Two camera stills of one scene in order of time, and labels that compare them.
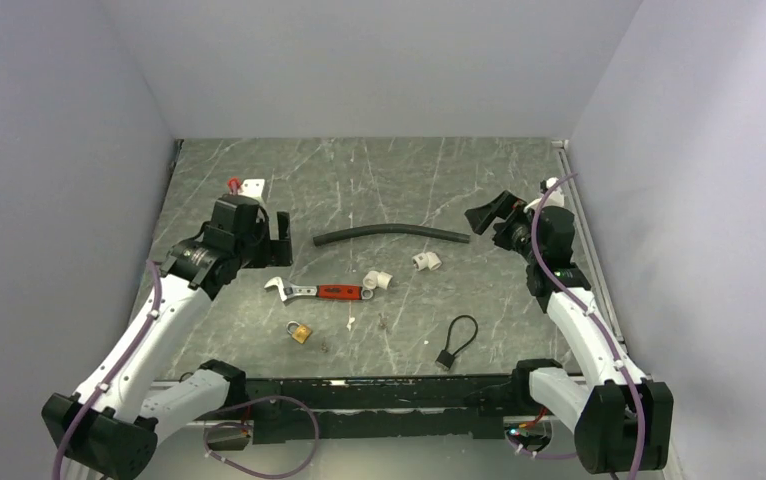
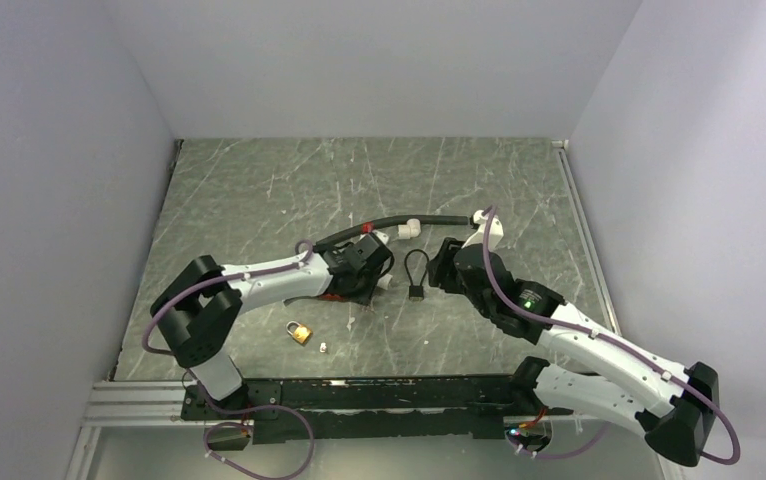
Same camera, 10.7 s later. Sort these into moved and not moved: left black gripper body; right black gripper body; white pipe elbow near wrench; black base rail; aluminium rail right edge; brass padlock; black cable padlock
Moved: black cable padlock; right black gripper body; left black gripper body
Not moved: white pipe elbow near wrench; black base rail; brass padlock; aluminium rail right edge
